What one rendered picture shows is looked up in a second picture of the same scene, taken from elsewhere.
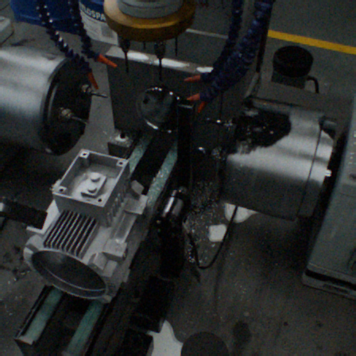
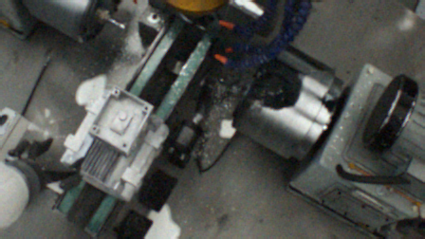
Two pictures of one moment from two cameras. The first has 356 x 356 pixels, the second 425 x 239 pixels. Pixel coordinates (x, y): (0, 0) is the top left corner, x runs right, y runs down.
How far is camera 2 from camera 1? 0.74 m
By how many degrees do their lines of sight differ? 25
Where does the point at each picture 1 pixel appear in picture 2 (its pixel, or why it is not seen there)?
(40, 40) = not seen: outside the picture
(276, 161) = (279, 124)
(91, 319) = (107, 207)
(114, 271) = (129, 191)
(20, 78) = not seen: outside the picture
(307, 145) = (306, 119)
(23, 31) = not seen: outside the picture
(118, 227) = (137, 156)
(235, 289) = (230, 186)
